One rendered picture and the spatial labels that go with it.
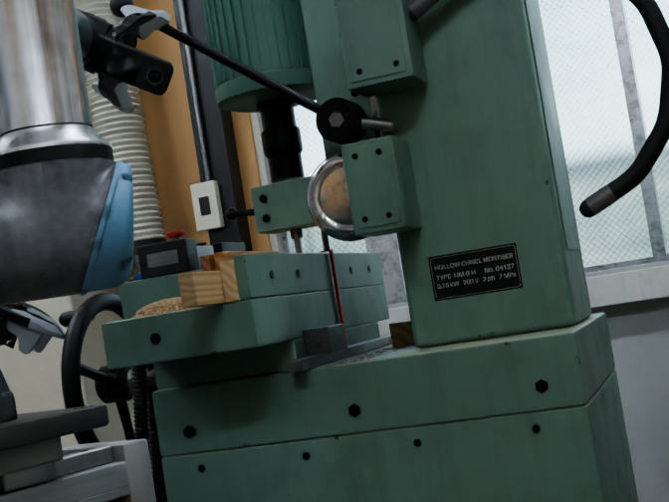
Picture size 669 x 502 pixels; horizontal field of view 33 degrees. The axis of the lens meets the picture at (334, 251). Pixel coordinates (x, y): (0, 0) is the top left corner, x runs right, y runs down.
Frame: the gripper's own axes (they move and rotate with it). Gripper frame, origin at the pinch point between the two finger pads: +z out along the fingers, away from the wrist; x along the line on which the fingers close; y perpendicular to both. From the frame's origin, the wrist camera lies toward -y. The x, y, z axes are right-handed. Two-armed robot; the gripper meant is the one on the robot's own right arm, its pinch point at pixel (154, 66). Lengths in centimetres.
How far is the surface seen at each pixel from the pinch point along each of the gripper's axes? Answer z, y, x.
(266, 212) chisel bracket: 8.6, -21.5, 13.3
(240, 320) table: -20.5, -34.7, 22.2
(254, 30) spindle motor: 3.9, -10.5, -10.4
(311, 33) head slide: 5.5, -18.1, -13.3
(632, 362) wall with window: 139, -77, 26
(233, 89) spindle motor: 4.2, -10.9, -1.5
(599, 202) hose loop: -1, -66, -8
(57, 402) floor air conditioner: 115, 52, 101
